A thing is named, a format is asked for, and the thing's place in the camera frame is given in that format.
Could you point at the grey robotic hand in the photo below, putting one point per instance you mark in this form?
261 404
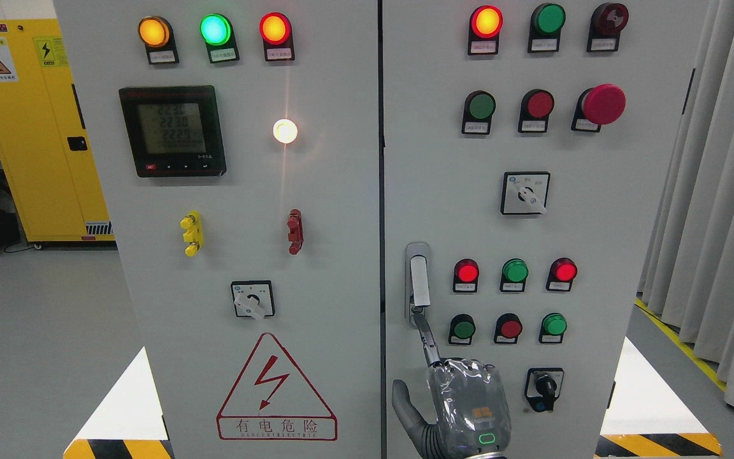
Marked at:
472 414

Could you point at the silver door handle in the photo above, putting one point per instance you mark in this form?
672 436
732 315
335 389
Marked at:
417 290

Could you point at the red push button lower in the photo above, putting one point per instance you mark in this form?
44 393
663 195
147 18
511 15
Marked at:
507 329

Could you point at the red push button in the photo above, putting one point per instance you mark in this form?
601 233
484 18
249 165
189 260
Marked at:
507 329
536 107

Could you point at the green push button lower right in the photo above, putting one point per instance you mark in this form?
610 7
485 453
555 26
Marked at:
553 326

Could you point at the red lit indicator middle left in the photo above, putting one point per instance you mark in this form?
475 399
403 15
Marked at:
465 277

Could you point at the green indicator middle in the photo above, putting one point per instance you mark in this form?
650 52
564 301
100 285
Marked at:
514 274

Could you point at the red lit indicator middle right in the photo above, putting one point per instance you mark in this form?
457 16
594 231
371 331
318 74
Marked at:
561 275

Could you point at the red electric warning sign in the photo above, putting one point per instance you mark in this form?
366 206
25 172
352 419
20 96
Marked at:
273 400

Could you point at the grey curtain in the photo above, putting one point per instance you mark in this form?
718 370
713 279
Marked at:
688 278

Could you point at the grey electrical cabinet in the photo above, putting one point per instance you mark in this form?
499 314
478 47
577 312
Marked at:
377 91

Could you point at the green push button upper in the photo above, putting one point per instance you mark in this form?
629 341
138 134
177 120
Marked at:
479 108

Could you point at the red push button upper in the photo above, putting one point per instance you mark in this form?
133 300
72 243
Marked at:
536 107

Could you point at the red emergency stop button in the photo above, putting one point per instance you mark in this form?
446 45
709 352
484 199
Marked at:
598 106

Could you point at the white lit indicator light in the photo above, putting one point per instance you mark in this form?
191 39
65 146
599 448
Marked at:
285 131

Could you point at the red lit indicator top right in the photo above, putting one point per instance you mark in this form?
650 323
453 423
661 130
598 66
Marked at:
484 31

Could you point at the green indicator top right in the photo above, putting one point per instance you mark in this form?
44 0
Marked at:
545 28

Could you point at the digital power meter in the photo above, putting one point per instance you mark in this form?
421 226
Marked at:
174 131

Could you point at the dark red buzzer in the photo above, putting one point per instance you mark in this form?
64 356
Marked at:
607 22

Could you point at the red lit indicator light left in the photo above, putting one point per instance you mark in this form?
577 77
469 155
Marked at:
276 32

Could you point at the green lit indicator light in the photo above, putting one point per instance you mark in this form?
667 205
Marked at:
217 32

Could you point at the amber indicator light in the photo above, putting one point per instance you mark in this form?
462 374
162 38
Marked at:
159 39

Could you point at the yellow safety cabinet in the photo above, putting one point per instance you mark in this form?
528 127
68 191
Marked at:
44 147

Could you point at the black key selector switch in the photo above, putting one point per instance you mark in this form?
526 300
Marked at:
542 388

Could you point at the upper right selector switch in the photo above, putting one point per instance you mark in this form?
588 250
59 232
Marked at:
525 192

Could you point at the left door selector switch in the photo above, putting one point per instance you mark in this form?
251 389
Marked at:
253 298

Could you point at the red terminal post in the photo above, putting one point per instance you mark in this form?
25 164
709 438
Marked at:
295 235

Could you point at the yellow terminal post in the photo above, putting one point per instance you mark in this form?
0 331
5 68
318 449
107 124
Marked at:
193 235

